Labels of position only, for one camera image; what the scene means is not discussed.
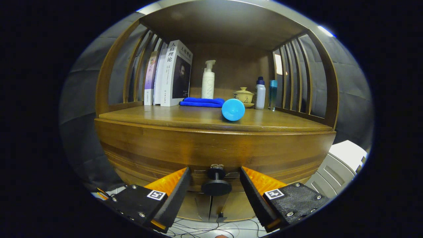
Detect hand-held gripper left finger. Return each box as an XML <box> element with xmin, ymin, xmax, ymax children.
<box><xmin>99</xmin><ymin>167</ymin><xmax>192</xmax><ymax>234</ymax></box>

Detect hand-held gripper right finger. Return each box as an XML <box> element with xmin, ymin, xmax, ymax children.
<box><xmin>240</xmin><ymin>166</ymin><xmax>331</xmax><ymax>233</ymax></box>

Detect black round drawer knob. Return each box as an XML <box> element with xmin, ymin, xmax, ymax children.
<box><xmin>201</xmin><ymin>164</ymin><xmax>232</xmax><ymax>196</ymax></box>

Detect brown wooden drawer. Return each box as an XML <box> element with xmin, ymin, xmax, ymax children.
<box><xmin>95</xmin><ymin>118</ymin><xmax>337</xmax><ymax>194</ymax></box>

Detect blue and white cosmetic tube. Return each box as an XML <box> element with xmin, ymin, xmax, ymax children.
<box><xmin>221</xmin><ymin>99</ymin><xmax>246</xmax><ymax>121</ymax></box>

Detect wooden cabinet door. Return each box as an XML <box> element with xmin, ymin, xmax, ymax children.
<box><xmin>210</xmin><ymin>190</ymin><xmax>258</xmax><ymax>222</ymax></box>
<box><xmin>177</xmin><ymin>192</ymin><xmax>212</xmax><ymax>222</ymax></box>

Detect brown wooden countertop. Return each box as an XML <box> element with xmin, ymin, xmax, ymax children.
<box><xmin>98</xmin><ymin>105</ymin><xmax>333</xmax><ymax>133</ymax></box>

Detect white grey metal cabinet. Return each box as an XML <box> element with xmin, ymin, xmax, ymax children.
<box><xmin>304</xmin><ymin>140</ymin><xmax>368</xmax><ymax>199</ymax></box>

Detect brown wooden cabinet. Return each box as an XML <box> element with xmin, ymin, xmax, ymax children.
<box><xmin>95</xmin><ymin>0</ymin><xmax>340</xmax><ymax>222</ymax></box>

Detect blue folded cloth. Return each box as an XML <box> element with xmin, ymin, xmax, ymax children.
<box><xmin>179</xmin><ymin>97</ymin><xmax>225</xmax><ymax>108</ymax></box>

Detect white bottle with blue cap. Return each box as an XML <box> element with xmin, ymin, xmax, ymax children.
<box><xmin>255</xmin><ymin>77</ymin><xmax>266</xmax><ymax>110</ymax></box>

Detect yellow lidded teacup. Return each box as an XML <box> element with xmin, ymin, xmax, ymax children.
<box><xmin>233</xmin><ymin>87</ymin><xmax>255</xmax><ymax>103</ymax></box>

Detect teal glass bottle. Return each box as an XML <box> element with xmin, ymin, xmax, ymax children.
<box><xmin>269</xmin><ymin>80</ymin><xmax>278</xmax><ymax>111</ymax></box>

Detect white pump bottle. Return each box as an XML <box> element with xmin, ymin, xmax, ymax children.
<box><xmin>201</xmin><ymin>60</ymin><xmax>216</xmax><ymax>99</ymax></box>

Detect thin white book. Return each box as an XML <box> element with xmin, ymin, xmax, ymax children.
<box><xmin>154</xmin><ymin>42</ymin><xmax>170</xmax><ymax>105</ymax></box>

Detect purple book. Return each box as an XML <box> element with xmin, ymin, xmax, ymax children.
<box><xmin>144</xmin><ymin>51</ymin><xmax>160</xmax><ymax>106</ymax></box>

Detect thick white portrait book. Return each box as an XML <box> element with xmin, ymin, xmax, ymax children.
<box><xmin>160</xmin><ymin>40</ymin><xmax>193</xmax><ymax>107</ymax></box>

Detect ceiling light panel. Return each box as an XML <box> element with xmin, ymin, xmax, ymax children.
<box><xmin>318</xmin><ymin>25</ymin><xmax>335</xmax><ymax>37</ymax></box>

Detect black floor cables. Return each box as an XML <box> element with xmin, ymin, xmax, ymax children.
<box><xmin>165</xmin><ymin>218</ymin><xmax>275</xmax><ymax>238</ymax></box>

